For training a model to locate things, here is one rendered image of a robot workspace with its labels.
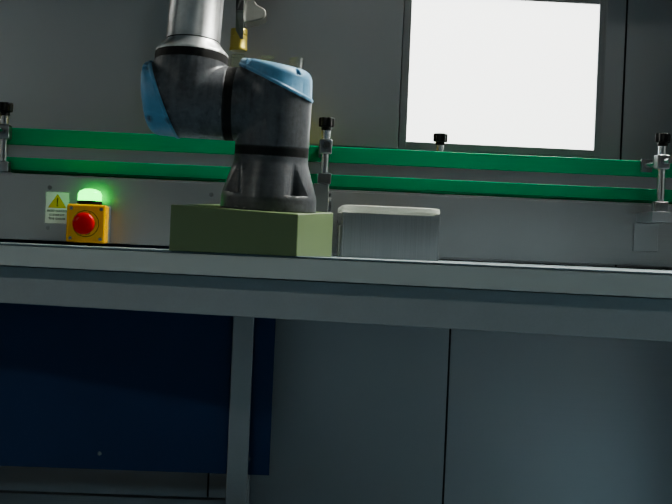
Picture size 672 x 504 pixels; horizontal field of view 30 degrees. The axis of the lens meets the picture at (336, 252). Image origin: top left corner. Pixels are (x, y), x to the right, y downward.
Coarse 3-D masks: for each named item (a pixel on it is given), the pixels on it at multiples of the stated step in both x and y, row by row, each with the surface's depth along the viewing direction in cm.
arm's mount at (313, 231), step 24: (192, 216) 190; (216, 216) 189; (240, 216) 188; (264, 216) 187; (288, 216) 186; (312, 216) 193; (192, 240) 190; (216, 240) 189; (240, 240) 188; (264, 240) 187; (288, 240) 186; (312, 240) 193
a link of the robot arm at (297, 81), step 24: (240, 72) 193; (264, 72) 191; (288, 72) 191; (240, 96) 191; (264, 96) 191; (288, 96) 191; (240, 120) 192; (264, 120) 191; (288, 120) 192; (264, 144) 191; (288, 144) 192
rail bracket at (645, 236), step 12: (660, 144) 238; (660, 156) 237; (648, 168) 248; (660, 168) 237; (660, 180) 238; (660, 192) 238; (660, 204) 237; (636, 216) 247; (648, 216) 239; (660, 216) 236; (636, 228) 247; (648, 228) 247; (636, 240) 247; (648, 240) 247
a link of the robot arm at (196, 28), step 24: (192, 0) 195; (216, 0) 197; (168, 24) 197; (192, 24) 194; (216, 24) 197; (168, 48) 193; (192, 48) 193; (216, 48) 195; (144, 72) 193; (168, 72) 193; (192, 72) 192; (216, 72) 193; (144, 96) 192; (168, 96) 192; (192, 96) 192; (216, 96) 192; (168, 120) 193; (192, 120) 193; (216, 120) 192
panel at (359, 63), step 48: (288, 0) 263; (336, 0) 263; (384, 0) 263; (528, 0) 264; (576, 0) 265; (288, 48) 263; (336, 48) 263; (384, 48) 263; (336, 96) 263; (384, 96) 263; (336, 144) 263; (384, 144) 263; (432, 144) 264
